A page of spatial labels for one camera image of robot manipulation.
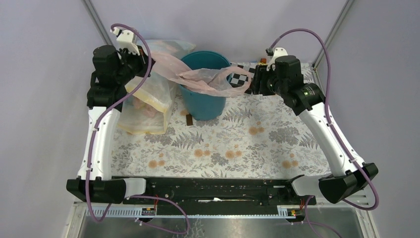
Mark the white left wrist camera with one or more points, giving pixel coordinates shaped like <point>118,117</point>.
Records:
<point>126,39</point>

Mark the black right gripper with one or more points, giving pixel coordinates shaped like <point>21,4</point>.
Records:
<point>261,74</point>

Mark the small brown wooden block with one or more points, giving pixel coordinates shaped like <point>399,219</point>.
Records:
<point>189,120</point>

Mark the pink plastic trash bag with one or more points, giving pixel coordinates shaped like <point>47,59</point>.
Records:
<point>211,82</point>

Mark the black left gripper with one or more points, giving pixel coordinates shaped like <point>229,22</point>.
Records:
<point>142,59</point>

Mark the large translucent yellow-trimmed bag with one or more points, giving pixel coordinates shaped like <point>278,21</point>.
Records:
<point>149,109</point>

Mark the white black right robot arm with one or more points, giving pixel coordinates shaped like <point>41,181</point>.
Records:
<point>349,172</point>

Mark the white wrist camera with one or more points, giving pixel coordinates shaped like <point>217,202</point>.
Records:
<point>273,54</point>
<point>126,39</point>

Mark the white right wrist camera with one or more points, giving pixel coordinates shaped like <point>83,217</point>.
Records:
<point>273,54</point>

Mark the black white checkerboard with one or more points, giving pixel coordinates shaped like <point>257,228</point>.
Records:
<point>237,80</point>

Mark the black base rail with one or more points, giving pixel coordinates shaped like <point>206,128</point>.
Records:
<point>221,197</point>

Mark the floral patterned table mat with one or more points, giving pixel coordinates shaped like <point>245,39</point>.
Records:
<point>255,137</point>

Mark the teal plastic trash bin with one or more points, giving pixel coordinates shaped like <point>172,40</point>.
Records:
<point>202,106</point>

